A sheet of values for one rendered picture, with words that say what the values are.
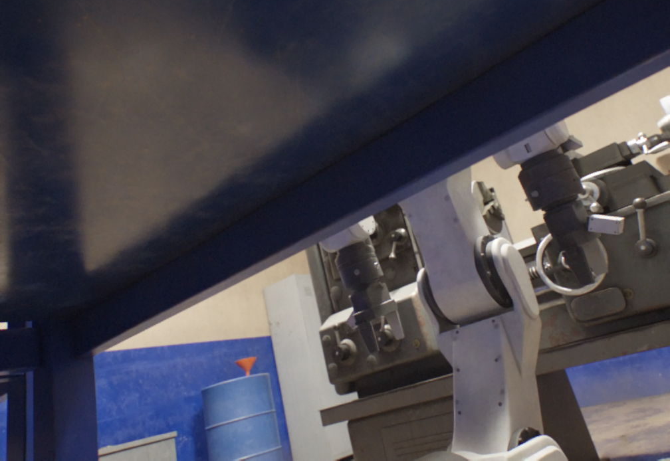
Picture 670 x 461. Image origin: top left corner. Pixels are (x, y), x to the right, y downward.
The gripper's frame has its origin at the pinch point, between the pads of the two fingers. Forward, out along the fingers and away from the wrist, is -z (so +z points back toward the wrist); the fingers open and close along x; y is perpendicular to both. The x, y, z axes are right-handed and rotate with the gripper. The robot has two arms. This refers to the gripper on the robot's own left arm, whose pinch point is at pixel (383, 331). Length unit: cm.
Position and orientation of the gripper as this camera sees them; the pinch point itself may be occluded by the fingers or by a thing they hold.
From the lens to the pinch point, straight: 118.5
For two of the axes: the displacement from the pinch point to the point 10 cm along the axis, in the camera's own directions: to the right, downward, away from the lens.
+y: -7.4, 3.9, 5.5
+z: -3.6, -9.2, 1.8
